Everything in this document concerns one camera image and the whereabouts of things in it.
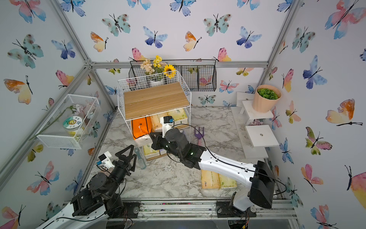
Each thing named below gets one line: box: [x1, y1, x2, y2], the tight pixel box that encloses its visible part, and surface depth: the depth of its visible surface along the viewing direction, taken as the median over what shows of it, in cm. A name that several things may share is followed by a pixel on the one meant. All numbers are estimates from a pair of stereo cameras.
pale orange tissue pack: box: [151, 113, 163, 133], surface depth 76 cm
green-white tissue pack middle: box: [167, 108, 188, 122], surface depth 79 cm
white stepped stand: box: [231, 91, 280, 159], surface depth 93 cm
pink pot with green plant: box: [252, 84, 282, 114], surface depth 82 cm
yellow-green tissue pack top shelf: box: [218, 173, 238, 189], surface depth 81 cm
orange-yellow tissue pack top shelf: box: [201, 169, 221, 189], surface depth 81 cm
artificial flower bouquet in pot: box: [140, 55, 177, 86], surface depth 84 cm
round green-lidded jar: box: [62, 115, 83, 136], surface depth 67 cm
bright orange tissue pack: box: [131, 116, 153, 141], surface depth 70 cm
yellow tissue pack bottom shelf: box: [143, 144, 161, 159], surface depth 91 cm
